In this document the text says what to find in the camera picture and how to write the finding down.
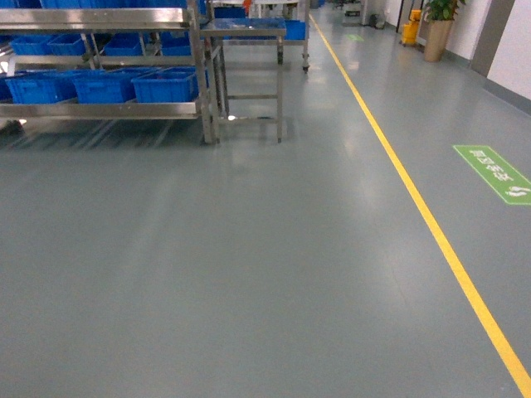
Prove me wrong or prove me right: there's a stainless steel table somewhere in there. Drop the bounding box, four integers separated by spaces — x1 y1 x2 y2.
202 18 286 143

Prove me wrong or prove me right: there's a green floor sign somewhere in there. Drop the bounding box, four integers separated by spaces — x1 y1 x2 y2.
453 144 530 206

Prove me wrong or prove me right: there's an empty blue bin front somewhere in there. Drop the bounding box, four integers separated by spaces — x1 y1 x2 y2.
73 73 136 104

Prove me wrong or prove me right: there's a blue bin far left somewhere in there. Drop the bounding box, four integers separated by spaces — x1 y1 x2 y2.
6 72 77 104

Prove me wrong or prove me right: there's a stainless steel shelf rack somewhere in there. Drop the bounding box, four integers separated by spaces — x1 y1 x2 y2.
1 1 218 143

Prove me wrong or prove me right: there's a blue bin with red bags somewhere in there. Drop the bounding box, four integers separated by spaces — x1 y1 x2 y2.
131 71 198 103

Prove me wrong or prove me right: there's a yellow mop bucket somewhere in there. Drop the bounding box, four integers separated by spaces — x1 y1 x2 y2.
400 9 421 46

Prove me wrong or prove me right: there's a potted plant in gold pot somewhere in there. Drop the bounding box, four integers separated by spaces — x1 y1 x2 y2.
424 0 468 62

